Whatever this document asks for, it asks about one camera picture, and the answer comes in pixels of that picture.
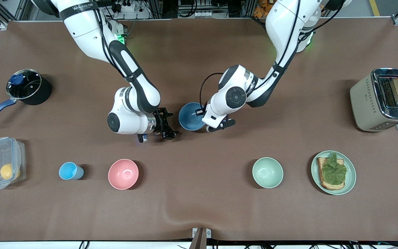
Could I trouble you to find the dark blue bowl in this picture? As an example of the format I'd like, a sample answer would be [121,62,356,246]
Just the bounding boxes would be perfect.
[178,102,207,131]

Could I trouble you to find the pink bowl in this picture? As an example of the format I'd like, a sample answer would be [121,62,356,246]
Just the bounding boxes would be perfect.
[108,159,140,190]

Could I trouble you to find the pale green bowl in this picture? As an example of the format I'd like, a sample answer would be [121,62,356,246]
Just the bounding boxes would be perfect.
[252,157,284,189]

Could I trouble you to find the blue plastic cup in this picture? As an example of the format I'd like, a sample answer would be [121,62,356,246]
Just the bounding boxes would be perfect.
[59,162,84,181]

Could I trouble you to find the white power strip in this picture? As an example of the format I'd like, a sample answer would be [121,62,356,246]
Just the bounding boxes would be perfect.
[179,9,220,19]

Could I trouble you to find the orange packaged snacks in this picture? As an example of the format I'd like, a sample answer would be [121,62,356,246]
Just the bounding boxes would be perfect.
[253,0,275,18]

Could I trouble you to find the green lettuce leaf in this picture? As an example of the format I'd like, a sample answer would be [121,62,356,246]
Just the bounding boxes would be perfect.
[320,153,347,185]

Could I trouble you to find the bread slice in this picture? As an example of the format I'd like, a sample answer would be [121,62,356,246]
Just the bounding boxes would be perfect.
[317,157,346,191]

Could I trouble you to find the glass pot lid blue knob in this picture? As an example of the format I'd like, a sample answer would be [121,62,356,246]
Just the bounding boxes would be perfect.
[6,69,42,100]

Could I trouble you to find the pale green plate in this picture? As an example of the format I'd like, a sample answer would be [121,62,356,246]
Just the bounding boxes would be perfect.
[311,151,357,196]

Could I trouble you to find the beige metal toaster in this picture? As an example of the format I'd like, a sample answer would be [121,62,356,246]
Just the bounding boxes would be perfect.
[350,68,398,132]

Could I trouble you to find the yellow lemon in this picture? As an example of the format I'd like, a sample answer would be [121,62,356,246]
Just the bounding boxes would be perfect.
[0,163,21,180]

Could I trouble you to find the black left camera cable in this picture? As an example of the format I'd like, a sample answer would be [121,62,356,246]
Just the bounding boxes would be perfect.
[199,72,224,112]

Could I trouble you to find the metal table bracket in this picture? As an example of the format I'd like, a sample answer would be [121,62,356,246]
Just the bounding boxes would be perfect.
[192,228,212,249]

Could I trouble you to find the black saucepan with blue handle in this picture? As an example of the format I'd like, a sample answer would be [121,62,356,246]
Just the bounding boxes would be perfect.
[0,69,53,126]

